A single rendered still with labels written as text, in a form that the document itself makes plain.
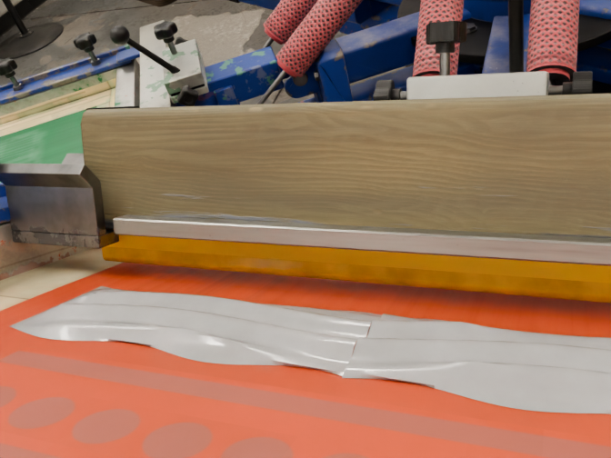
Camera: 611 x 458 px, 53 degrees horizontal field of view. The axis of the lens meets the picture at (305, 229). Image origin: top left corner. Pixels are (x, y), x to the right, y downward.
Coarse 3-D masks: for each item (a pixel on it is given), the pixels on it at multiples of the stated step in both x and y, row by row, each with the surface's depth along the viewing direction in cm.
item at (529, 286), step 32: (128, 256) 40; (160, 256) 39; (192, 256) 38; (224, 256) 38; (448, 288) 33; (480, 288) 32; (512, 288) 31; (544, 288) 31; (576, 288) 30; (608, 288) 30
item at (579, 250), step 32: (128, 224) 37; (160, 224) 36; (192, 224) 35; (224, 224) 34; (256, 224) 34; (288, 224) 34; (320, 224) 33; (480, 256) 29; (512, 256) 29; (544, 256) 28; (576, 256) 28; (608, 256) 27
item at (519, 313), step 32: (416, 288) 35; (448, 320) 30; (480, 320) 30; (512, 320) 30; (544, 320) 30; (576, 320) 30; (608, 320) 29; (352, 384) 24; (384, 384) 24; (416, 384) 24; (480, 416) 21; (512, 416) 21; (544, 416) 21; (576, 416) 21; (608, 416) 21
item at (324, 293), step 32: (64, 288) 38; (128, 288) 37; (160, 288) 37; (192, 288) 37; (224, 288) 36; (256, 288) 36; (288, 288) 36; (320, 288) 36; (352, 288) 36; (384, 288) 35; (0, 320) 32; (0, 352) 28; (64, 352) 28; (96, 352) 28; (128, 352) 28; (160, 352) 28; (288, 384) 24; (320, 384) 24
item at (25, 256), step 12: (0, 228) 40; (0, 240) 40; (12, 240) 40; (0, 252) 40; (12, 252) 41; (24, 252) 41; (36, 252) 42; (48, 252) 43; (60, 252) 44; (72, 252) 46; (0, 264) 40; (12, 264) 41; (24, 264) 42; (36, 264) 43; (0, 276) 40
